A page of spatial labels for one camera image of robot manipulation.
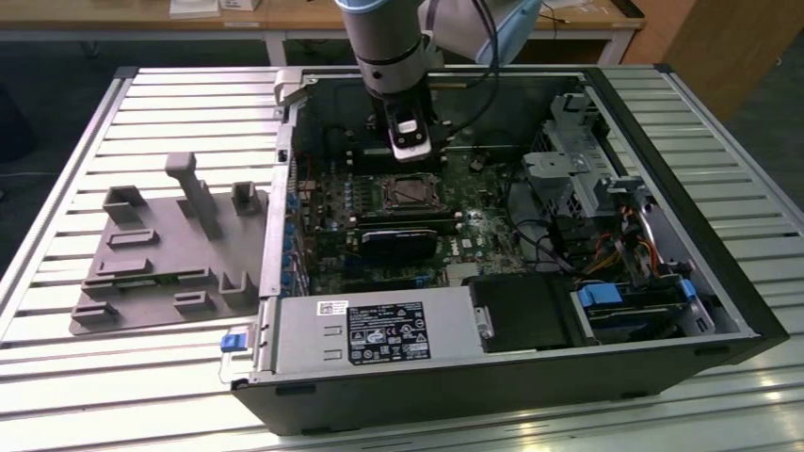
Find metal frame socket cover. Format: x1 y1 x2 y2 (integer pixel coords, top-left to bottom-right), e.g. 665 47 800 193
380 174 449 213

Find silver CPU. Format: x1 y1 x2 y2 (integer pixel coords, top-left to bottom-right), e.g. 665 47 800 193
394 181 436 203

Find CPU socket with pins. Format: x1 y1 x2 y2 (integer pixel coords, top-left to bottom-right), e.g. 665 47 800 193
376 172 453 214

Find black RAM stick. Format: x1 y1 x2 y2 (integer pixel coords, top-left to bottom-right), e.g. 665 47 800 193
358 213 454 225

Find black graphics card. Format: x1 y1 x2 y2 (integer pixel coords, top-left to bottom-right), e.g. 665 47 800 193
346 228 442 261

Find green motherboard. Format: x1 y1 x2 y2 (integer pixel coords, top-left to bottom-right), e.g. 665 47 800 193
293 150 534 296

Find silver metal drive cage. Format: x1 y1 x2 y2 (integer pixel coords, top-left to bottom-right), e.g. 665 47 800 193
518 92 637 218

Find silver chipset heatsink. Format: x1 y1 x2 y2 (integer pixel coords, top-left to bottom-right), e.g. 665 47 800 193
445 263 484 284

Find white box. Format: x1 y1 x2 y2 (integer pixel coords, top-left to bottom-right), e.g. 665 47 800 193
168 0 222 21

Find grey parts rack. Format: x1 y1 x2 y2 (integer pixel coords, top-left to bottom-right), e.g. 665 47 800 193
66 153 272 338

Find black drive bay box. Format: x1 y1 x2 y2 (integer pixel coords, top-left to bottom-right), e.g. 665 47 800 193
466 275 593 355

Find grey power supply with label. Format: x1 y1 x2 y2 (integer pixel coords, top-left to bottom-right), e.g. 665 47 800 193
257 286 489 379

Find wooden desk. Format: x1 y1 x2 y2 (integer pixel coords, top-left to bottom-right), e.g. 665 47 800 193
0 0 648 67

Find green RAM stick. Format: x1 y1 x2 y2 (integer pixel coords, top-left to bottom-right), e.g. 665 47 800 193
112 277 184 288

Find hard disk in blue carrier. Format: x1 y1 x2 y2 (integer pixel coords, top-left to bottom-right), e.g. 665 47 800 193
573 280 700 341

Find wooden cabinet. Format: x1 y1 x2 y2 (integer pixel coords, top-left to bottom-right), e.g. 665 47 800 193
620 0 804 124

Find black and grey PC case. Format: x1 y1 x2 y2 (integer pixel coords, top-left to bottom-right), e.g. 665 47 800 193
218 63 792 437

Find black and white wrist camera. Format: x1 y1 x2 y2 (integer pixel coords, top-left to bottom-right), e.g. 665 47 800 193
385 106 436 164

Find black power cables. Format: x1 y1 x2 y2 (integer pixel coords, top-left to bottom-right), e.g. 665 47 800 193
510 219 580 275

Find yellow and orange wire bundle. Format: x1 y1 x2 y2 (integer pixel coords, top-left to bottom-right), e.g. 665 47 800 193
589 225 668 280

